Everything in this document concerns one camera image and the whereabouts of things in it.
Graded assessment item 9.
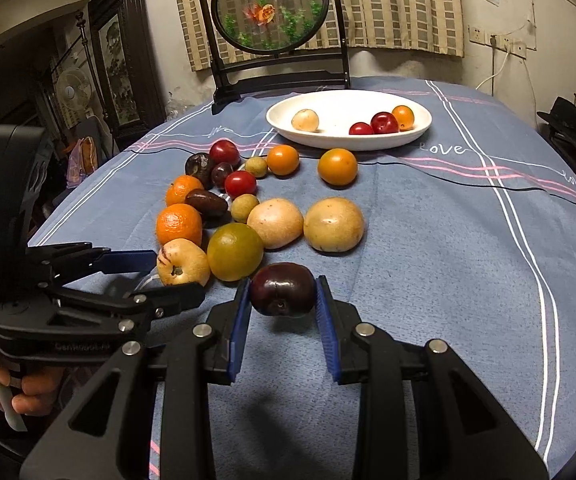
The small orange mandarin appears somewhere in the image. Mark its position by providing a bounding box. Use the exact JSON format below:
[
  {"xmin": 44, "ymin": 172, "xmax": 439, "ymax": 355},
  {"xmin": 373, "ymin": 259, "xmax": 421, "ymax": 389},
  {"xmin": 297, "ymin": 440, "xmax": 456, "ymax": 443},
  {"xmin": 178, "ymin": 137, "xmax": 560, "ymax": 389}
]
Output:
[{"xmin": 166, "ymin": 174, "xmax": 204, "ymax": 206}]

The pale peeled lychee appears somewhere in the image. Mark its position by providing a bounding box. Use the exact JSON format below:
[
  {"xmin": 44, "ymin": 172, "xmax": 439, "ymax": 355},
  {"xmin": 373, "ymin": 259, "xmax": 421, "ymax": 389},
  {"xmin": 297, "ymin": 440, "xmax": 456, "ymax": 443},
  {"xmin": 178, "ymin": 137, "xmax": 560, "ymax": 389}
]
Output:
[{"xmin": 291, "ymin": 108, "xmax": 320, "ymax": 132}]

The green round fruit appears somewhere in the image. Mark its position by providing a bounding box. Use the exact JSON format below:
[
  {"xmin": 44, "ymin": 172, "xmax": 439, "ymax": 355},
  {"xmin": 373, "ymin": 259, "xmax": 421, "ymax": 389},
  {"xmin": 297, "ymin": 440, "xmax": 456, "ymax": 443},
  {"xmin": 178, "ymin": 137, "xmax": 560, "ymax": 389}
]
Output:
[{"xmin": 207, "ymin": 223, "xmax": 264, "ymax": 282}]

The person's left hand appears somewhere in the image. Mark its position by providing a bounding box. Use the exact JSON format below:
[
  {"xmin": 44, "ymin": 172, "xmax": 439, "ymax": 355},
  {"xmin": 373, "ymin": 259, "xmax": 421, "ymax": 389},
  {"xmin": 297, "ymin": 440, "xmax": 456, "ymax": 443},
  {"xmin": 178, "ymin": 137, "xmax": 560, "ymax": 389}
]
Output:
[{"xmin": 0, "ymin": 340, "xmax": 67, "ymax": 417}]

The tan round pear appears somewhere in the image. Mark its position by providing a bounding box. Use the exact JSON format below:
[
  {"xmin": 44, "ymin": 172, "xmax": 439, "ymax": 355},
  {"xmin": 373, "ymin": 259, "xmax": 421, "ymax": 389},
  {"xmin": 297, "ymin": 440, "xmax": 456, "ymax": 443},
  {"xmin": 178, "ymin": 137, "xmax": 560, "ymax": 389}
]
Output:
[
  {"xmin": 247, "ymin": 198, "xmax": 303, "ymax": 249},
  {"xmin": 303, "ymin": 197, "xmax": 365, "ymax": 252}
]

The small dark cherry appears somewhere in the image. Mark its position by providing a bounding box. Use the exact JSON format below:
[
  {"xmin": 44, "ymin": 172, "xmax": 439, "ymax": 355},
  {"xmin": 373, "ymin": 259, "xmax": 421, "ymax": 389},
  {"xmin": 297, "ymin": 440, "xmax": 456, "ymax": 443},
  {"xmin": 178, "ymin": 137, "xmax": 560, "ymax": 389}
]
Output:
[{"xmin": 211, "ymin": 162, "xmax": 234, "ymax": 190}]

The orange round fruit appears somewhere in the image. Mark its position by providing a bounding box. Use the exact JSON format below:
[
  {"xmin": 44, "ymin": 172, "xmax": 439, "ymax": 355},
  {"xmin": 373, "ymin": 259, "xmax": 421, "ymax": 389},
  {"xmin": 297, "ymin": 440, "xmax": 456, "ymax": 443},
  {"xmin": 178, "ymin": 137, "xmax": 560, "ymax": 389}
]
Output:
[{"xmin": 317, "ymin": 148, "xmax": 358, "ymax": 186}]

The white power cable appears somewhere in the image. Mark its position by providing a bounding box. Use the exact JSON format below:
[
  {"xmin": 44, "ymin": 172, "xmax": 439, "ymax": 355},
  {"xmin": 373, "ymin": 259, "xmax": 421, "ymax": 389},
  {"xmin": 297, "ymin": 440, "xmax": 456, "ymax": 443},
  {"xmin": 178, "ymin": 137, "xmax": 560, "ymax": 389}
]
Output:
[{"xmin": 474, "ymin": 41, "xmax": 515, "ymax": 92}]

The blue plaid tablecloth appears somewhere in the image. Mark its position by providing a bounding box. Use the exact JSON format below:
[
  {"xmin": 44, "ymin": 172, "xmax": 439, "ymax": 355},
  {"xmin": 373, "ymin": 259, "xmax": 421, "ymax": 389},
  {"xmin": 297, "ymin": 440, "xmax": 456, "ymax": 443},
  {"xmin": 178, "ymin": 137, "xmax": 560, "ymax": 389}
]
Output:
[{"xmin": 28, "ymin": 75, "xmax": 576, "ymax": 480}]

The small orange tomato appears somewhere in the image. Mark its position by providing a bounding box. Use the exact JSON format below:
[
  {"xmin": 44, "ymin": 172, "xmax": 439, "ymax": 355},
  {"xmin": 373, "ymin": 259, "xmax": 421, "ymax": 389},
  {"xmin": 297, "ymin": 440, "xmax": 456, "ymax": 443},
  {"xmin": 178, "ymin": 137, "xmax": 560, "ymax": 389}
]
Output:
[{"xmin": 391, "ymin": 105, "xmax": 415, "ymax": 131}]

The small green fruit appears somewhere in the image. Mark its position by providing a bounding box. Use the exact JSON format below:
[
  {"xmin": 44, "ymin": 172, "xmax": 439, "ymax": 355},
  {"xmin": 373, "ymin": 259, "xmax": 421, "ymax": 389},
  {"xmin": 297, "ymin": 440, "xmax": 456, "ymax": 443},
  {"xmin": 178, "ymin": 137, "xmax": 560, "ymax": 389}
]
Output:
[{"xmin": 230, "ymin": 194, "xmax": 260, "ymax": 223}]

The small green longan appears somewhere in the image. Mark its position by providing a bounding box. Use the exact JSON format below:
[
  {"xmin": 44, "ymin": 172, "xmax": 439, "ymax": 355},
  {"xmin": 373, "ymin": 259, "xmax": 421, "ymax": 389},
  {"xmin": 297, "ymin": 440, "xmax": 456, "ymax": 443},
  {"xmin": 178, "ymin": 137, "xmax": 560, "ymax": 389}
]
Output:
[{"xmin": 244, "ymin": 156, "xmax": 268, "ymax": 179}]

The white electric fan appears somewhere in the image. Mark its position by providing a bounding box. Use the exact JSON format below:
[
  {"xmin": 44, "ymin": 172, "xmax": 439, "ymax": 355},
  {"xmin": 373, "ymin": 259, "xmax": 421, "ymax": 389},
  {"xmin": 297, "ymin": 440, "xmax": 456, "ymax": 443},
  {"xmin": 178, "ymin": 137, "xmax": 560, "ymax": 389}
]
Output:
[{"xmin": 56, "ymin": 68, "xmax": 93, "ymax": 112}]

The white oval plate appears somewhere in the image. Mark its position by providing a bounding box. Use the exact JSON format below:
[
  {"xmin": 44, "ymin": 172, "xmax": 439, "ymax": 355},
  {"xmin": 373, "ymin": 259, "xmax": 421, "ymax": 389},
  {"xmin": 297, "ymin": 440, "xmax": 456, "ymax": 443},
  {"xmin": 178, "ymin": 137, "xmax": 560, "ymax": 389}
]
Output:
[{"xmin": 266, "ymin": 90, "xmax": 432, "ymax": 152}]

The dark framed picture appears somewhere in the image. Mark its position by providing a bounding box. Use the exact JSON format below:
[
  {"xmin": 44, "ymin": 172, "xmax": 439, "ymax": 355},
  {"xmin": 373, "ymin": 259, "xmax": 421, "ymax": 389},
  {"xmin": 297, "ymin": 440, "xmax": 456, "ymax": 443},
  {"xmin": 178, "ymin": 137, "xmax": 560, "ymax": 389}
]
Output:
[{"xmin": 87, "ymin": 0, "xmax": 166, "ymax": 150}]

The red cherry tomato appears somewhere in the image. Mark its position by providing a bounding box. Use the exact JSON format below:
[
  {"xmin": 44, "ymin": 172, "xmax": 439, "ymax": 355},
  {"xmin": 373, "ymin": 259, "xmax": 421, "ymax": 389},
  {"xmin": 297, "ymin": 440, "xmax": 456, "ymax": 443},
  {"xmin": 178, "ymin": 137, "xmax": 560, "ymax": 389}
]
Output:
[
  {"xmin": 349, "ymin": 122, "xmax": 374, "ymax": 136},
  {"xmin": 224, "ymin": 170, "xmax": 256, "ymax": 198}
]

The wall power strip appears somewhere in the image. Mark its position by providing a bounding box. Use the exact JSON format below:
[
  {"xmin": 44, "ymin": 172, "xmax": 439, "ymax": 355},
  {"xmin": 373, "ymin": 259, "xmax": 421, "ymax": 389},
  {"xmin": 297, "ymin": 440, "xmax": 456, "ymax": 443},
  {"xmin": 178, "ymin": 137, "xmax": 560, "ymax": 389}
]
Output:
[{"xmin": 467, "ymin": 25, "xmax": 527, "ymax": 60}]

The striped beige curtain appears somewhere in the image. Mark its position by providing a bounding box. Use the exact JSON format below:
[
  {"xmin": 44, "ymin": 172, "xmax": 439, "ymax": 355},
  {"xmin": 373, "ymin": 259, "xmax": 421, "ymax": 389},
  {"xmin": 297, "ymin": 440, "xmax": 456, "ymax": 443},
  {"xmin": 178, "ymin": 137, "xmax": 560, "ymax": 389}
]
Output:
[{"xmin": 176, "ymin": 0, "xmax": 465, "ymax": 72}]

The round goldfish screen ornament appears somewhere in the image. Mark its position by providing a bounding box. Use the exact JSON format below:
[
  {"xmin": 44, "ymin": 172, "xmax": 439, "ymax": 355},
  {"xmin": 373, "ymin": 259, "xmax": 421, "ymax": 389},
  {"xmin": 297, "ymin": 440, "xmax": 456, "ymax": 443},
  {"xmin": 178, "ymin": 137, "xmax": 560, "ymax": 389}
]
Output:
[{"xmin": 199, "ymin": 0, "xmax": 351, "ymax": 115}]

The yellow red-streaked apple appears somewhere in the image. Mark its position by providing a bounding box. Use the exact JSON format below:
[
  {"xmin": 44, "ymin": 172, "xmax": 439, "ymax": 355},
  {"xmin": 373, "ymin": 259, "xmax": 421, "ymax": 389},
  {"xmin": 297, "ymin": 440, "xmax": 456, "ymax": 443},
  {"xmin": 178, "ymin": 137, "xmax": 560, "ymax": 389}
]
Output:
[{"xmin": 157, "ymin": 238, "xmax": 211, "ymax": 286}]

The dark purple plum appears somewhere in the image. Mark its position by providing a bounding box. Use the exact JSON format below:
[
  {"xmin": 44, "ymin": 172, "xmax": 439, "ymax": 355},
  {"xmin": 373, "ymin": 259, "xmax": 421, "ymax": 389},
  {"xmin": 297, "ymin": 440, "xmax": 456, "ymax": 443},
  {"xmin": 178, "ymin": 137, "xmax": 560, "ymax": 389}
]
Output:
[{"xmin": 250, "ymin": 262, "xmax": 317, "ymax": 318}]

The red plum on plate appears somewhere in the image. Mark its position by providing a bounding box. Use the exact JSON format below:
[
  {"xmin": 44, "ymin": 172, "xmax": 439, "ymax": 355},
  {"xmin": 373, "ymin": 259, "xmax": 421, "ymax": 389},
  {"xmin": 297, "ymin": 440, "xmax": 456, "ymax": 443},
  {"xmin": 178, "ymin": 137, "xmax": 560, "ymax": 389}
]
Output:
[{"xmin": 370, "ymin": 112, "xmax": 400, "ymax": 134}]

